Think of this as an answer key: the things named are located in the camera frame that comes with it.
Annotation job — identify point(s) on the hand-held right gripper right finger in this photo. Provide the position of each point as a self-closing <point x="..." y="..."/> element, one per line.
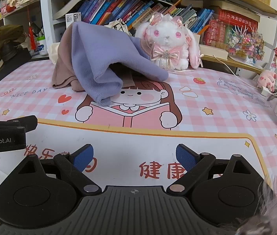
<point x="186" y="156"/>

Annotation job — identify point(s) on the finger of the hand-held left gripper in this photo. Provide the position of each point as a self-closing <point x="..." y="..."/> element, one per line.
<point x="23" y="123"/>

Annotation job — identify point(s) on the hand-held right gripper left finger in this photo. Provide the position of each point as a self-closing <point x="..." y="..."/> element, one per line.
<point x="83" y="158"/>

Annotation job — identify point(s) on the purple and pink sweater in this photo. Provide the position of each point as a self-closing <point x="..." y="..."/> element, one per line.
<point x="99" y="53"/>

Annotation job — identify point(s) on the pink checked cartoon table mat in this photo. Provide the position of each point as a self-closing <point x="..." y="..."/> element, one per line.
<point x="202" y="127"/>

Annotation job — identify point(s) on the black flat case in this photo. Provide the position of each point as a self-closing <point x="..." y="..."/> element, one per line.
<point x="13" y="63"/>

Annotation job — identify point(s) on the olive green cloth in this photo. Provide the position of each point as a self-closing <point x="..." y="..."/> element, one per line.
<point x="1" y="41"/>

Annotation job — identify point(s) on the white wipes canister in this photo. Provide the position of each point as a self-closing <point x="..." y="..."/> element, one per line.
<point x="42" y="46"/>

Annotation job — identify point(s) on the red glue bottle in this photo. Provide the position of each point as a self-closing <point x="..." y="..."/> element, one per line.
<point x="32" y="36"/>

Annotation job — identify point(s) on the person's fluffy grey sleeve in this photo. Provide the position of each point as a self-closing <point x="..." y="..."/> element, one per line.
<point x="275" y="200"/>

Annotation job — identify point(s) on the white charger plug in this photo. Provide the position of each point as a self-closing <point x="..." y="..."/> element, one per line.
<point x="265" y="91"/>

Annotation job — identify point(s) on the thick white book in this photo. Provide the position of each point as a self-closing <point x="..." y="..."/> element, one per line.
<point x="214" y="51"/>

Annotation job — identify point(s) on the pink pig plush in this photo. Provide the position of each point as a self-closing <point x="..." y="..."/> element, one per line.
<point x="267" y="79"/>

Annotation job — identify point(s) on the white barcode box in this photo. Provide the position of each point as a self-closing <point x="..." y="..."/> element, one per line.
<point x="73" y="19"/>

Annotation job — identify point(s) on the pink white plush bunny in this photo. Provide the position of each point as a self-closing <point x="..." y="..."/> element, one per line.
<point x="167" y="39"/>

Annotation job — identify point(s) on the white wooden bookshelf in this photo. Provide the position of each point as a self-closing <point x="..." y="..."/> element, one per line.
<point x="46" y="5"/>

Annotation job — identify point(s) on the colourful bead flower ornament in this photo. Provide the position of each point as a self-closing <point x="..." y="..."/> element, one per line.
<point x="247" y="42"/>

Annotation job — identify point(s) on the red boxed book set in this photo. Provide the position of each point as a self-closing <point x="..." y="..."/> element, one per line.
<point x="231" y="24"/>

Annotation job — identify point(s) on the row of colourful books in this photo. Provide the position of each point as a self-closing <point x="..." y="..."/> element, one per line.
<point x="119" y="7"/>

